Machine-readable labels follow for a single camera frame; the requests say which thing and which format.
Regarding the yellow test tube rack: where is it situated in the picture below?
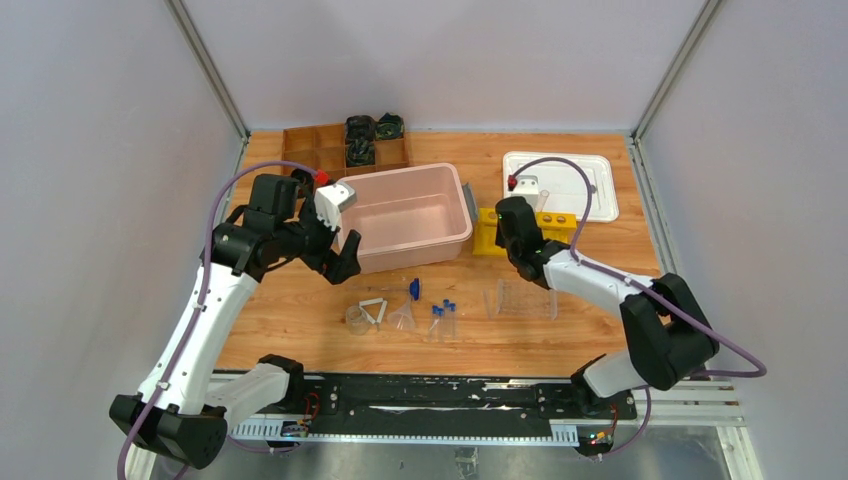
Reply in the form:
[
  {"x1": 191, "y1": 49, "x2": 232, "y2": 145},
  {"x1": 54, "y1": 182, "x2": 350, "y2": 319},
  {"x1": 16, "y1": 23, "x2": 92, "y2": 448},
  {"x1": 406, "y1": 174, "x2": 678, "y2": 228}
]
[{"x1": 472, "y1": 208, "x2": 578, "y2": 258}]

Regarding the pink plastic bin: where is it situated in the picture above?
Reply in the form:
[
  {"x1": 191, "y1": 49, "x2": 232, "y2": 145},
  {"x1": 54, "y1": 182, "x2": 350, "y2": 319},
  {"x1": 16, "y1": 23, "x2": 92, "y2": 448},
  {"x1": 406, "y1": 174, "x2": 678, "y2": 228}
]
[{"x1": 338, "y1": 163, "x2": 474, "y2": 274}]

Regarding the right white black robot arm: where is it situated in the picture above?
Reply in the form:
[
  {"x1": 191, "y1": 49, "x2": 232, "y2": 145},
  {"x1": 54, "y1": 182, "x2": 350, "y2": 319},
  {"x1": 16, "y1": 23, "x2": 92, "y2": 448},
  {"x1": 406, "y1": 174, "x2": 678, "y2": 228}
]
[{"x1": 495, "y1": 197, "x2": 719, "y2": 418}]

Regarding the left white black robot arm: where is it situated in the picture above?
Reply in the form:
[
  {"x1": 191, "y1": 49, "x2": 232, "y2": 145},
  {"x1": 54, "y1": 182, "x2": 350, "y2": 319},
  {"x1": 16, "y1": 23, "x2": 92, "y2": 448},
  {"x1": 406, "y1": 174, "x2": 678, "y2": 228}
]
[{"x1": 109, "y1": 174, "x2": 361, "y2": 469}]

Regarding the clear well plate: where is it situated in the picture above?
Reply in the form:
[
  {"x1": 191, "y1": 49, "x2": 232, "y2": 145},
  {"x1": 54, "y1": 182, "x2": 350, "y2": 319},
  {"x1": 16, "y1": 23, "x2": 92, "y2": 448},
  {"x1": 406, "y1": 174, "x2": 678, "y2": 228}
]
[{"x1": 495, "y1": 280, "x2": 558, "y2": 320}]

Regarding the white plastic lid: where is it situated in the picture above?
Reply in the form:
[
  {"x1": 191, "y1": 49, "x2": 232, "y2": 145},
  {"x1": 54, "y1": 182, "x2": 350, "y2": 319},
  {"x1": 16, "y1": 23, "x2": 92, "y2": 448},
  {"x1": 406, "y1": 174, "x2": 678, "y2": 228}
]
[{"x1": 502, "y1": 151, "x2": 619, "y2": 223}]

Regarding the brown compartment tray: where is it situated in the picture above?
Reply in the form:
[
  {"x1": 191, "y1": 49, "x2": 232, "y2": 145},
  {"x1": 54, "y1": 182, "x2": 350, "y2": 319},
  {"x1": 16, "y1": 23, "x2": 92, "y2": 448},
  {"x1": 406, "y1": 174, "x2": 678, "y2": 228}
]
[{"x1": 281, "y1": 123, "x2": 412, "y2": 179}]

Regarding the small glass beaker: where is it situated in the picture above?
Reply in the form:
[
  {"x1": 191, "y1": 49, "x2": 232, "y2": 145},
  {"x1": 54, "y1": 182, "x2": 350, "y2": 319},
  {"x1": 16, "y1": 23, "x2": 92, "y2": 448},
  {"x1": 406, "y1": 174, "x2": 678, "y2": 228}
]
[{"x1": 345, "y1": 305, "x2": 371, "y2": 336}]

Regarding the white clay triangle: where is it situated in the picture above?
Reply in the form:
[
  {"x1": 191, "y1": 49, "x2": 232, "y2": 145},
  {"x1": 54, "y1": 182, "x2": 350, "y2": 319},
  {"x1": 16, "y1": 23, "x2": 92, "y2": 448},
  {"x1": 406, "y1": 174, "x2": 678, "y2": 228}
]
[{"x1": 358, "y1": 297, "x2": 388, "y2": 331}]

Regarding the blue capped glass rod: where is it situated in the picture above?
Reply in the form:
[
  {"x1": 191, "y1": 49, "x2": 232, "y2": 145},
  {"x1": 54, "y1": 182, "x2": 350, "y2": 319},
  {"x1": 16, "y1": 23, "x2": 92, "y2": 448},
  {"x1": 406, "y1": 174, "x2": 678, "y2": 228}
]
[{"x1": 349, "y1": 277, "x2": 422, "y2": 302}]

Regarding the clear plastic funnel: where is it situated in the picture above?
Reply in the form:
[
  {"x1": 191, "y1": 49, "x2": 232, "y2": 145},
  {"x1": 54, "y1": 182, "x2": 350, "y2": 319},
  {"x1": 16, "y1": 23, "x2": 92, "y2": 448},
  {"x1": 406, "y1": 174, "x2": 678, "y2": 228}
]
[{"x1": 387, "y1": 296, "x2": 416, "y2": 332}]

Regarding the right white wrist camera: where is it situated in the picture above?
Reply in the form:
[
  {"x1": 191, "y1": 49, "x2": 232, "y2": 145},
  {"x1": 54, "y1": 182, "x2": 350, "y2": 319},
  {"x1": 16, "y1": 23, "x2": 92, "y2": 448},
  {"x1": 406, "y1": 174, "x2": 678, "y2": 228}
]
[{"x1": 507, "y1": 174, "x2": 541, "y2": 210}]

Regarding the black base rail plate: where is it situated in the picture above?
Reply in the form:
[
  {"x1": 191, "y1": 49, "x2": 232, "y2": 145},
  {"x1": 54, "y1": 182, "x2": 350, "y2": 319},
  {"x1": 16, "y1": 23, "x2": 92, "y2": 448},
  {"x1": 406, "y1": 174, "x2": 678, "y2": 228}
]
[{"x1": 232, "y1": 373, "x2": 637, "y2": 447}]

